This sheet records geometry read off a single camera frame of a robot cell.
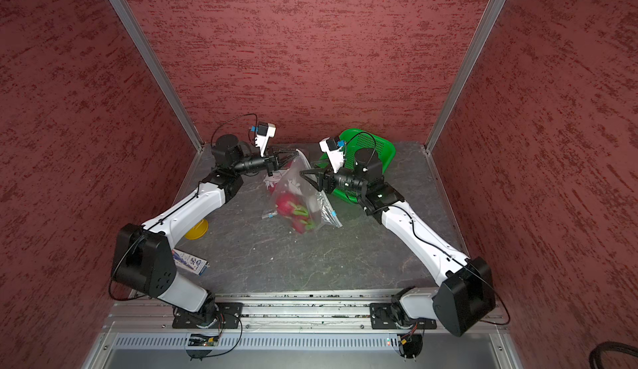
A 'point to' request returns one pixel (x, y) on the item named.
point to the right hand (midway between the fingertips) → (307, 173)
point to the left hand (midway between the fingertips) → (296, 157)
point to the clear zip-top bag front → (318, 208)
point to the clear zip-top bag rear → (284, 183)
